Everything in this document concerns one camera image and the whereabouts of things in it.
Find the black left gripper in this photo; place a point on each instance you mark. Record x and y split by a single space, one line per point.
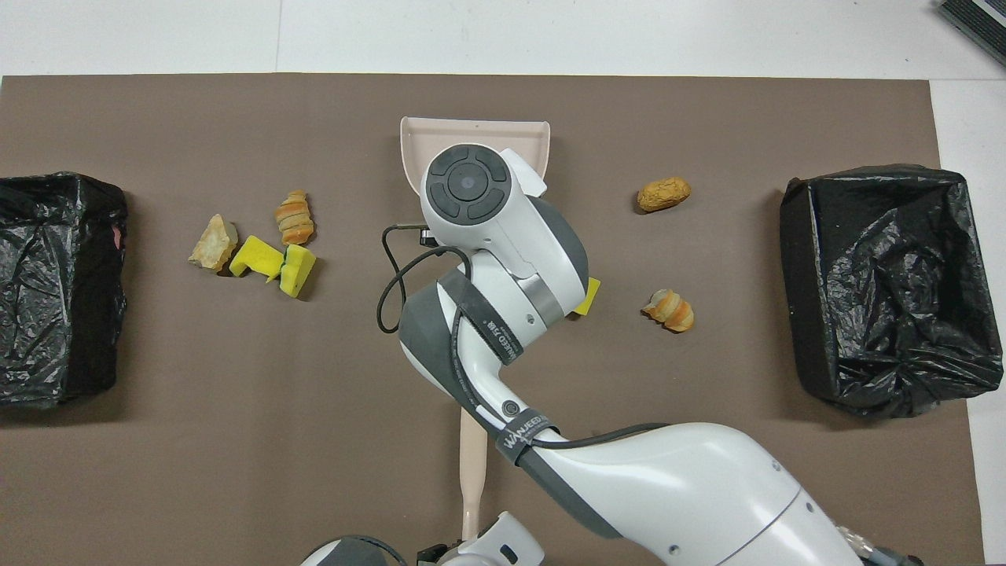
440 556

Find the beige hand brush black bristles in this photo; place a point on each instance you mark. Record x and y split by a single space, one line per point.
473 472

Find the small yellow sponge wedge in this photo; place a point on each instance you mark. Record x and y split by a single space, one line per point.
588 299

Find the yellow green scouring sponge piece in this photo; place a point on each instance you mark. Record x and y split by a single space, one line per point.
297 271

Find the striped croissant piece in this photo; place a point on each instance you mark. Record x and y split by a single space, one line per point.
670 310

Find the orange striped croissant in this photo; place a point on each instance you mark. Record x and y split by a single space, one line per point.
295 220

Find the pale bread chunk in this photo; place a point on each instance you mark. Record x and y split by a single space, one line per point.
212 245

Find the beige plastic dustpan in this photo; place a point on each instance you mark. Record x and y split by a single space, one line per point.
440 137

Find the round brown bread roll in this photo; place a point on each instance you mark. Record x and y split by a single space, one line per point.
664 194

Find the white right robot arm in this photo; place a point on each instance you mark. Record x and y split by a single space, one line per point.
707 487

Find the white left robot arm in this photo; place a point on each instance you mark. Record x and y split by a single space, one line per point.
503 542

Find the black bag lined bin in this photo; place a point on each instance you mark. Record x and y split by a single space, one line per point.
47 299
888 299

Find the brown table mat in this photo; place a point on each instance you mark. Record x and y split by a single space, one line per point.
236 440

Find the dark ribbed panel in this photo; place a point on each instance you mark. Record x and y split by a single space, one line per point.
982 20

